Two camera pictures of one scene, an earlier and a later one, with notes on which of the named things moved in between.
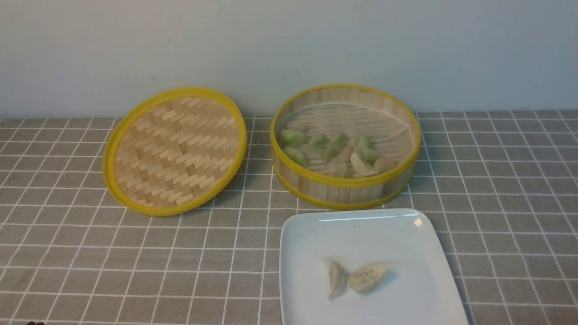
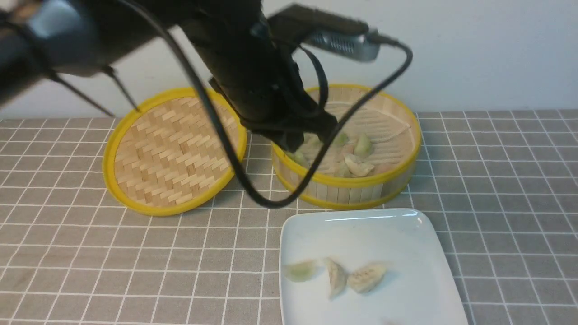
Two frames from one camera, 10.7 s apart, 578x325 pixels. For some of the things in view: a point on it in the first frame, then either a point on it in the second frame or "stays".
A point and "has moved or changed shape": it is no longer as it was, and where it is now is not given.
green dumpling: x=293 y=137 has moved or changed shape
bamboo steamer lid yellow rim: x=171 y=149 stays
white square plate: x=418 y=289 stays
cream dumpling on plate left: x=337 y=280 stays
